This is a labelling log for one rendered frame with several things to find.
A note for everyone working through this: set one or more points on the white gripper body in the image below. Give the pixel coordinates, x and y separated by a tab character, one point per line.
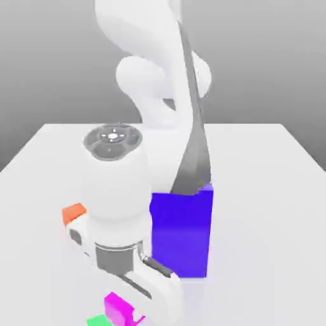
163	298

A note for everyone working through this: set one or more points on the small orange cube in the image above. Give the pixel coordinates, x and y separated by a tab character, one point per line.
72	212

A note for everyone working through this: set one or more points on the large blue box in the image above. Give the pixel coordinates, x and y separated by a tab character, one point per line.
180	234

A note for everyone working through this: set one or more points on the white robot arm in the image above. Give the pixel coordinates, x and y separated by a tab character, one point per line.
119	193

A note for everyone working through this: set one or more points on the small green cube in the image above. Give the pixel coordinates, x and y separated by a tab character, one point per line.
98	321

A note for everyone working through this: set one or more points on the small magenta cube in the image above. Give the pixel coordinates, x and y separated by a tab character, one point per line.
117	308

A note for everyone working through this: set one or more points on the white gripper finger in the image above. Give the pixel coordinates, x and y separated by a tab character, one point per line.
137	315

